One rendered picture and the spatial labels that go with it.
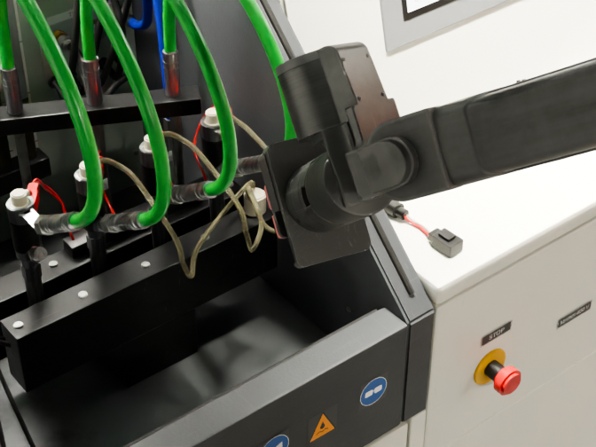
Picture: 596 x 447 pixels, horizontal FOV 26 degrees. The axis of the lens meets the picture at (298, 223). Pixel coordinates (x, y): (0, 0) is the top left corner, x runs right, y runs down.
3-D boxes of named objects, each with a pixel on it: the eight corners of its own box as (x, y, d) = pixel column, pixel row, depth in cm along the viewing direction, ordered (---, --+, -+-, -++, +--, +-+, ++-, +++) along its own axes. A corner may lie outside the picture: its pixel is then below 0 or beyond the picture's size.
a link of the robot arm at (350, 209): (341, 223, 92) (412, 201, 94) (312, 131, 92) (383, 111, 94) (314, 234, 98) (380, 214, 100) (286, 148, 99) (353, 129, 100)
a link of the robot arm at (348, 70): (413, 181, 86) (484, 161, 93) (360, 17, 87) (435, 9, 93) (290, 225, 94) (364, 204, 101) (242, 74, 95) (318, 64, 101)
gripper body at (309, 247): (333, 131, 107) (361, 113, 100) (365, 250, 106) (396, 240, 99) (259, 149, 105) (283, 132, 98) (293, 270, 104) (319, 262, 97)
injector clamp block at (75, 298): (35, 437, 143) (16, 338, 134) (-8, 386, 150) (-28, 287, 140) (278, 309, 160) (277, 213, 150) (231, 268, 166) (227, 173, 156)
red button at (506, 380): (495, 410, 154) (498, 379, 151) (471, 390, 157) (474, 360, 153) (525, 390, 157) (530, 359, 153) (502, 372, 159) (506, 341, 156)
